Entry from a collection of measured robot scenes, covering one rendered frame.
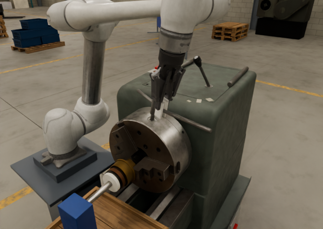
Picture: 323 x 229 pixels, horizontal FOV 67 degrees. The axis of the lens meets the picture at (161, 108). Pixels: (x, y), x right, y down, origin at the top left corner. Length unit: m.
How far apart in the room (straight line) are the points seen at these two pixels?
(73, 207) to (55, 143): 0.65
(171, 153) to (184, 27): 0.41
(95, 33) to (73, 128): 0.52
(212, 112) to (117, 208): 0.52
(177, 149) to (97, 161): 0.72
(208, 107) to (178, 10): 0.41
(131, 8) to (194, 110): 0.42
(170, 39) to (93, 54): 0.62
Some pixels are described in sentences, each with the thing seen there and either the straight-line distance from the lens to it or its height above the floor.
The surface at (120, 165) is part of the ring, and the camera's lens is 0.84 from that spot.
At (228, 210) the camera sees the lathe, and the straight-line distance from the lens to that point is 1.51.
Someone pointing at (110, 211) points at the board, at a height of 0.88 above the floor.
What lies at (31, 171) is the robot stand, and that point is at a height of 0.75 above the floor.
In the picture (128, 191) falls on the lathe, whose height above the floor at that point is 0.86.
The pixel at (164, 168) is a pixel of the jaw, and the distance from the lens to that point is 0.84.
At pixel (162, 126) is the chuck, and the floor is 1.22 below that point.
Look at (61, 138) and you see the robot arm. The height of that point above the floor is 0.96.
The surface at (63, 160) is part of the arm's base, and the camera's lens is 1.42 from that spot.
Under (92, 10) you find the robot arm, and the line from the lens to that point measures 0.90.
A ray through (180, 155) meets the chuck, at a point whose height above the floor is 1.13.
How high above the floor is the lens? 1.66
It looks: 27 degrees down
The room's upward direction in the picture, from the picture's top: straight up
